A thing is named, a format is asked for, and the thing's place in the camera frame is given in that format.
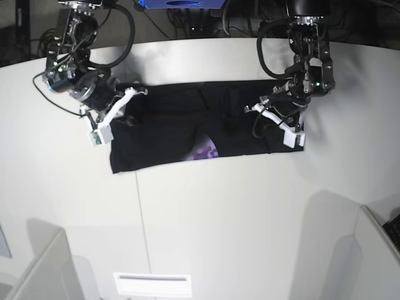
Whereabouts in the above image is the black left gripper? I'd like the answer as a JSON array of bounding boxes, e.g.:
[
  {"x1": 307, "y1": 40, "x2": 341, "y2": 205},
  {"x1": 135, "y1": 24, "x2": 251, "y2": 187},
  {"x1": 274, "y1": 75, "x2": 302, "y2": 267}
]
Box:
[{"x1": 261, "y1": 86, "x2": 311, "y2": 141}]

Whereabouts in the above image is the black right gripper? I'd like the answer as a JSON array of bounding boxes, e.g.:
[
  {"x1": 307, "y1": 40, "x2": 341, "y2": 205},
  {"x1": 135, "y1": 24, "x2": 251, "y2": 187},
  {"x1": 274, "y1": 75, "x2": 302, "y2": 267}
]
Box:
[{"x1": 71, "y1": 73, "x2": 139, "y2": 127}]

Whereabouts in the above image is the black T-shirt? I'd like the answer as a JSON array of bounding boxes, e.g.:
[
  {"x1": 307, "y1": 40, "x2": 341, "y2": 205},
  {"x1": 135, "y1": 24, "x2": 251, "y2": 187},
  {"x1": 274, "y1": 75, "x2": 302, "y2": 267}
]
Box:
[{"x1": 110, "y1": 81, "x2": 303, "y2": 174}]

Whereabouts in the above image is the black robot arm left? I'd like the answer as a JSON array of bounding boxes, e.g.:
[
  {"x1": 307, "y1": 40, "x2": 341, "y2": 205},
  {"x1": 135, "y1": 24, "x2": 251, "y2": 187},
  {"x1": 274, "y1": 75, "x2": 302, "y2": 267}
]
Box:
[{"x1": 251, "y1": 1, "x2": 335, "y2": 148}]

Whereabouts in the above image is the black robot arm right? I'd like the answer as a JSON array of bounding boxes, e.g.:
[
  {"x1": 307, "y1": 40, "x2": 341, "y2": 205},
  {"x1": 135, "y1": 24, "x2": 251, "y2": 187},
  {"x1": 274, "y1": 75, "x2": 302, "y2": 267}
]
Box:
[{"x1": 40, "y1": 1, "x2": 136, "y2": 129}]

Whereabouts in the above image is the blue box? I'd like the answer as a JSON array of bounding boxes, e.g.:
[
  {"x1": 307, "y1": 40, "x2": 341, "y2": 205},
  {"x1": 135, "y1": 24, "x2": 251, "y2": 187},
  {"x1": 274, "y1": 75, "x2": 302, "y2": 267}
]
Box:
[{"x1": 138, "y1": 0, "x2": 225, "y2": 9}]

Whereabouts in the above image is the black keyboard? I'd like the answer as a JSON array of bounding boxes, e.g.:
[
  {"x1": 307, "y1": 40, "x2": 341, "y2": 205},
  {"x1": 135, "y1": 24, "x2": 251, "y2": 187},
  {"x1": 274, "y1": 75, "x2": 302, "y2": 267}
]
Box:
[{"x1": 383, "y1": 215, "x2": 400, "y2": 251}]

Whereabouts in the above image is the white table slot plate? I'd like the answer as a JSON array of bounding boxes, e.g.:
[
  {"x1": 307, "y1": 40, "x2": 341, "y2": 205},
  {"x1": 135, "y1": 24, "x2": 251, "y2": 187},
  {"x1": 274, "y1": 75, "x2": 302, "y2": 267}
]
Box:
[{"x1": 113, "y1": 272, "x2": 193, "y2": 298}]

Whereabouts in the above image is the white partition panel left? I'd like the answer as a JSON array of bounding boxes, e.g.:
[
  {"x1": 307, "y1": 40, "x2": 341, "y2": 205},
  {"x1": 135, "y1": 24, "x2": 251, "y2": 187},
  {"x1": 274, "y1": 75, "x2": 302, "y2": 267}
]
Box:
[{"x1": 1, "y1": 220, "x2": 101, "y2": 299}]

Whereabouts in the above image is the white partition panel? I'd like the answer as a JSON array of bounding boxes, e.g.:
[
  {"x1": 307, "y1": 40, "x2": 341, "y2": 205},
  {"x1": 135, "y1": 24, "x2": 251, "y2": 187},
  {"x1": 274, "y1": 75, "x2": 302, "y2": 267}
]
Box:
[
  {"x1": 1, "y1": 220, "x2": 101, "y2": 299},
  {"x1": 331, "y1": 204, "x2": 400, "y2": 300}
]

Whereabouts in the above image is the white partition panel right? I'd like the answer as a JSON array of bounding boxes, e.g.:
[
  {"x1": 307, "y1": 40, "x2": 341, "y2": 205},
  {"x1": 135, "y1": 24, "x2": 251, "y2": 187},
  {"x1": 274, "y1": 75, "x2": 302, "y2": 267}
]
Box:
[{"x1": 331, "y1": 204, "x2": 400, "y2": 300}]

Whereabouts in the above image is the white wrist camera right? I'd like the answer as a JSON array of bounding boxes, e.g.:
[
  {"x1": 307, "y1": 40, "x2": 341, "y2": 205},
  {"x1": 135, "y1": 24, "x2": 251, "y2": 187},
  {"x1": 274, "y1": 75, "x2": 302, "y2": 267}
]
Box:
[{"x1": 79, "y1": 87, "x2": 148, "y2": 147}]

